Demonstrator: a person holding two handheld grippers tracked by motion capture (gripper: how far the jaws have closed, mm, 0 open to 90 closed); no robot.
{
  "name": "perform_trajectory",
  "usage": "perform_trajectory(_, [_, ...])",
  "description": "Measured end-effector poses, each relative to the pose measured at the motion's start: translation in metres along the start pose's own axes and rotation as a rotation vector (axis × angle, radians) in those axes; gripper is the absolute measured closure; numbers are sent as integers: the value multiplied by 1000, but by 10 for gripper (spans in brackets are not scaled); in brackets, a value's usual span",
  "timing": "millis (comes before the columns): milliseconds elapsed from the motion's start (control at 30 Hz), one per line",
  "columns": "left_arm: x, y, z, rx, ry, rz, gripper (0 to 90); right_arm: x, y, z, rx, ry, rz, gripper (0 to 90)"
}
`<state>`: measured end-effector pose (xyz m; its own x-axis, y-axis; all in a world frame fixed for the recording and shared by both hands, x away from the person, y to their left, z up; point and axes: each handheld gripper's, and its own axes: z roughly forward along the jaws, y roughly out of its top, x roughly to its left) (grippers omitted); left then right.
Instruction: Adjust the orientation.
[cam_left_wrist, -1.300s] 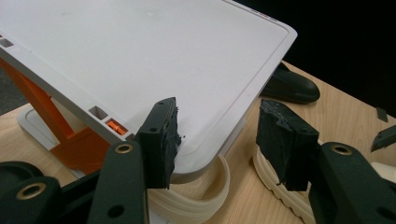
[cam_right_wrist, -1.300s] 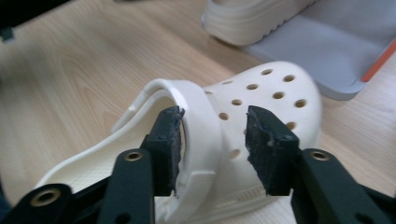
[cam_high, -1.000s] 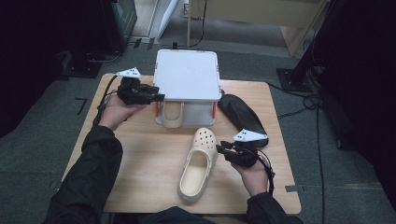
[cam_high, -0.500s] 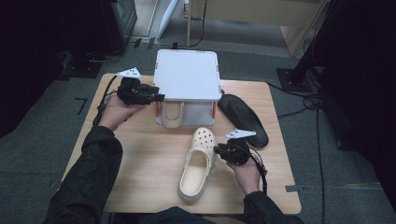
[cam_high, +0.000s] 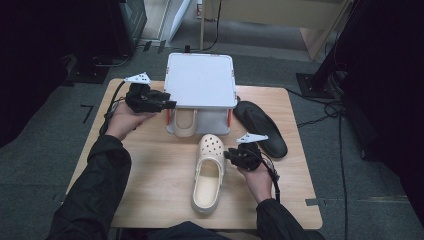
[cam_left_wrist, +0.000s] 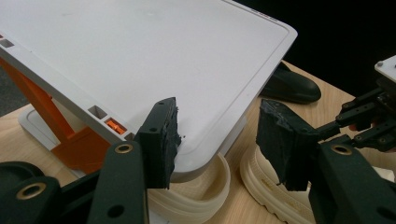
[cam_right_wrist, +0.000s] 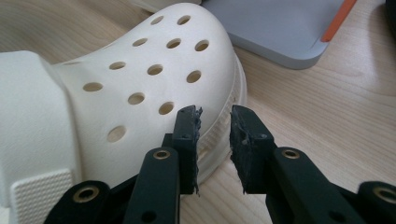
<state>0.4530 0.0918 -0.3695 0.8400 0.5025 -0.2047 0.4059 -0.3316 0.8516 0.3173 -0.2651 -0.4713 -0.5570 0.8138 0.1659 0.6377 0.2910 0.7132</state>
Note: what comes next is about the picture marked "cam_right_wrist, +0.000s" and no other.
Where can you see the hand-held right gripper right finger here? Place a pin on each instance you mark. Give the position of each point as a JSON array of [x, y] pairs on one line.
[[249, 149]]

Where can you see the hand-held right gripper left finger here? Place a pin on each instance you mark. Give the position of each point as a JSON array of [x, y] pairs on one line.
[[186, 149]]

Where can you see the cream perforated clog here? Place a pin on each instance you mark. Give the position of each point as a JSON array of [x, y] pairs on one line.
[[109, 77]]

